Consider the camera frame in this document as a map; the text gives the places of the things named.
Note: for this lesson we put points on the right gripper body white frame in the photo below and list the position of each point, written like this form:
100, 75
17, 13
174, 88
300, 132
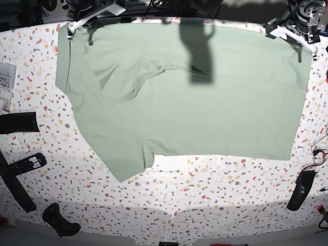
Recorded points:
81, 12

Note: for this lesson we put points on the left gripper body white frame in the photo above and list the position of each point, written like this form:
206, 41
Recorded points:
300, 24

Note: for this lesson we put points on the green T-shirt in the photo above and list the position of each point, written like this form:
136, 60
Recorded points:
140, 90

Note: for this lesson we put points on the black cylinder sleeve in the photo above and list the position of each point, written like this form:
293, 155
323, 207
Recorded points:
18, 122

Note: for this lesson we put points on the black TV remote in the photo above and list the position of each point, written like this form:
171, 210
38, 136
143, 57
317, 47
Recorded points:
27, 164

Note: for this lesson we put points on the red connector plug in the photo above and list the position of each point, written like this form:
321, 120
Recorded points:
321, 209

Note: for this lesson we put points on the long black bar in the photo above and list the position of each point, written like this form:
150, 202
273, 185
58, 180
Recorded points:
15, 187

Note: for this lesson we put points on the black handle right side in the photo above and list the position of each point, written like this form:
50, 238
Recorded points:
303, 186

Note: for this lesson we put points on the black handle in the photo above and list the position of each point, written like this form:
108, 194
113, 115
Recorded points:
53, 217
303, 186

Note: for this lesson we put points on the black handle bottom left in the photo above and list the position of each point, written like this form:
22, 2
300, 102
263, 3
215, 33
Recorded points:
53, 217

